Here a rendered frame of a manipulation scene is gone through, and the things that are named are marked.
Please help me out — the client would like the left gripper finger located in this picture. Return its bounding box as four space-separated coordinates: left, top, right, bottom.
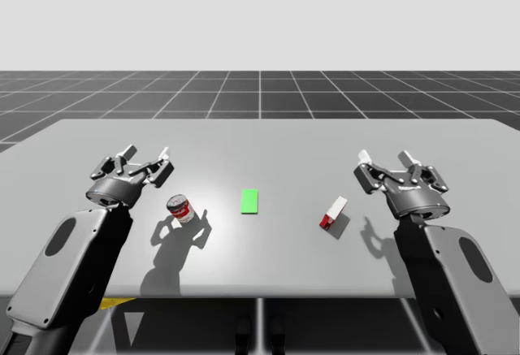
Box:
128 146 176 189
89 145 139 181

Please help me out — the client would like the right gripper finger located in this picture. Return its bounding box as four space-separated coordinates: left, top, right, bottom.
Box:
353 149 401 196
397 150 450 193

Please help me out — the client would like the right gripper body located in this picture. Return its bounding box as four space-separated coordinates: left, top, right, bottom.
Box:
383 178 451 221

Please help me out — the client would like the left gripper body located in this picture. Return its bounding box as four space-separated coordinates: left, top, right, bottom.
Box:
85 169 148 207

